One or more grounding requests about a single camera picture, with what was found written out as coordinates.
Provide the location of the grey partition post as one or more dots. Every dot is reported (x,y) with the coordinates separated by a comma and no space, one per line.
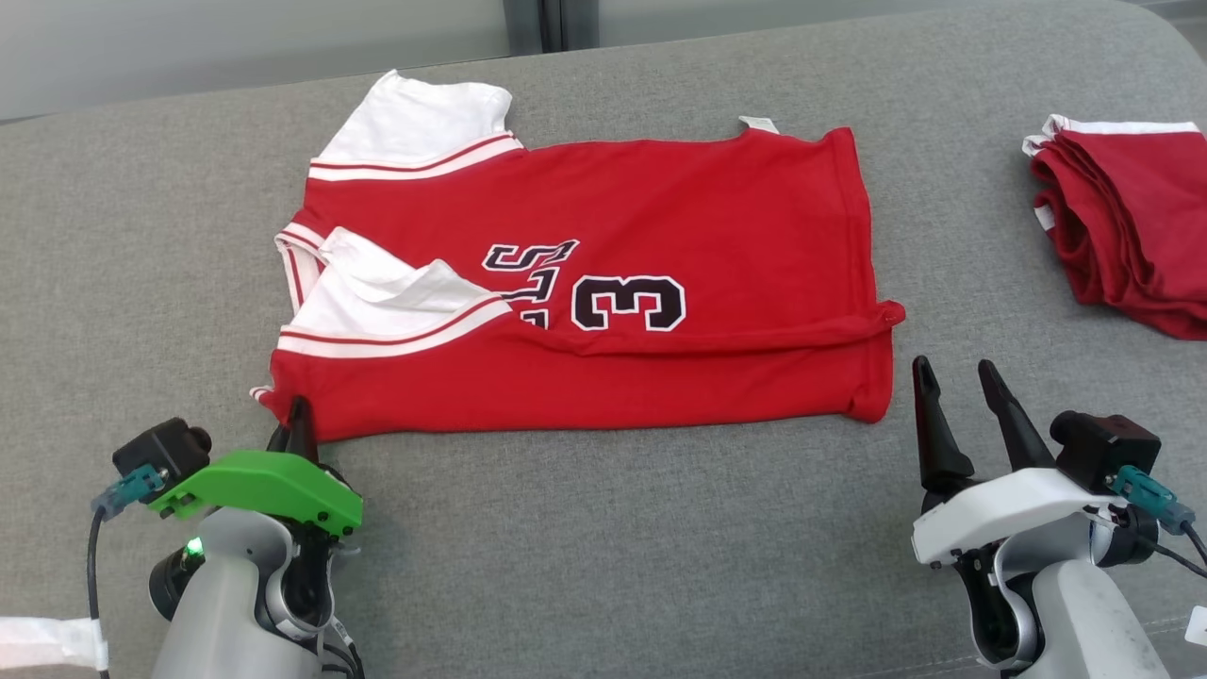
(523,24)

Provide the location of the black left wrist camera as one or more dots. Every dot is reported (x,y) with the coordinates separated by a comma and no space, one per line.
(160,448)

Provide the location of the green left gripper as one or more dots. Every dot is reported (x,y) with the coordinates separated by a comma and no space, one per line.
(264,486)

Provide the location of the red shorts with white stripe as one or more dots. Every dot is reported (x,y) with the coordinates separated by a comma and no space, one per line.
(1141,217)

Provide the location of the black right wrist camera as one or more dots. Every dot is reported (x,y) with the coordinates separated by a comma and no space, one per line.
(1108,448)

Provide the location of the red white basketball jersey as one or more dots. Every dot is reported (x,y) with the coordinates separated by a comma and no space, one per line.
(735,236)

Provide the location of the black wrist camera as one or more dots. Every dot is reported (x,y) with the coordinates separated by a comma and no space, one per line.
(1108,448)
(160,448)

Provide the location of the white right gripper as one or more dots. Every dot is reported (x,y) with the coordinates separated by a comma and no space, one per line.
(1009,505)

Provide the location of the grey fabric sofa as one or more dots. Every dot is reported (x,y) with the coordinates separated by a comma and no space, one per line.
(660,528)

